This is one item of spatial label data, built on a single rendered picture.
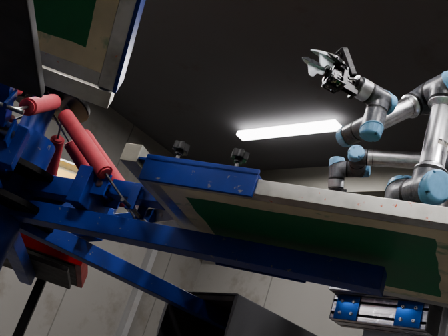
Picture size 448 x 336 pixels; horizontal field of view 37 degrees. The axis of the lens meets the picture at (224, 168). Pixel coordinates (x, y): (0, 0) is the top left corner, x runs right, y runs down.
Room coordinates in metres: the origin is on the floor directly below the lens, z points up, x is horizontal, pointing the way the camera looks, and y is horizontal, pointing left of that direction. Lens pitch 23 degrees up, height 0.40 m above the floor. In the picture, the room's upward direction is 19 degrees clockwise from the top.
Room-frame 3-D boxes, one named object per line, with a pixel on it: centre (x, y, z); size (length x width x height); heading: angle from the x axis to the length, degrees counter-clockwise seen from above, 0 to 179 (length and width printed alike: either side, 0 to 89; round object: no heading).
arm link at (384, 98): (1.97, -0.43, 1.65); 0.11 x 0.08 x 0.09; 108
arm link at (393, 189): (2.17, -0.64, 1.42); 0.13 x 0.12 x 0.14; 18
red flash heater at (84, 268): (3.51, 0.75, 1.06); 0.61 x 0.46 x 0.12; 4
